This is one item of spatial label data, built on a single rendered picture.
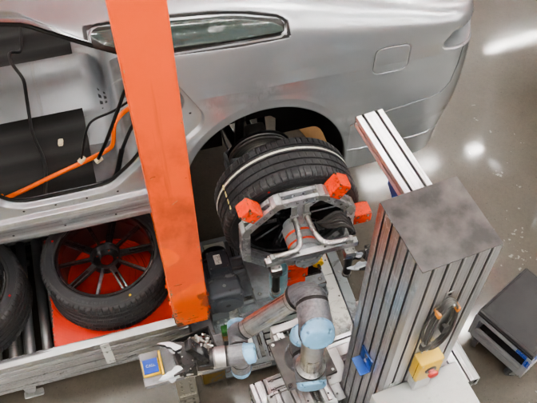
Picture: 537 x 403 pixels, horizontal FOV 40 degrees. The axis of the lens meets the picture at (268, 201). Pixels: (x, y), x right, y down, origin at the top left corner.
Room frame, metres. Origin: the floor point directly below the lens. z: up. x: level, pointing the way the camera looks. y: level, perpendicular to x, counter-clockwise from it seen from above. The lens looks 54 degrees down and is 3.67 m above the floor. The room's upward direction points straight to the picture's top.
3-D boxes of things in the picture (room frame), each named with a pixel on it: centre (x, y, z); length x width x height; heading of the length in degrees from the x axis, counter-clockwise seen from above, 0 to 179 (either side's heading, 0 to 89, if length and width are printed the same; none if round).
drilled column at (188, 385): (1.41, 0.41, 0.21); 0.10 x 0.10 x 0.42; 16
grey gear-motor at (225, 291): (1.97, 0.26, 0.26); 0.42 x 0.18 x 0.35; 16
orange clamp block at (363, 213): (1.99, -0.43, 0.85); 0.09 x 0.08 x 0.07; 106
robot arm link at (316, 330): (1.14, -0.16, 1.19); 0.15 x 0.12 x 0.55; 8
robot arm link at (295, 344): (1.26, -0.15, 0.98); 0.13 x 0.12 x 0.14; 8
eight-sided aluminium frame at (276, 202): (1.90, -0.13, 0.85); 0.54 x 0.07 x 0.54; 106
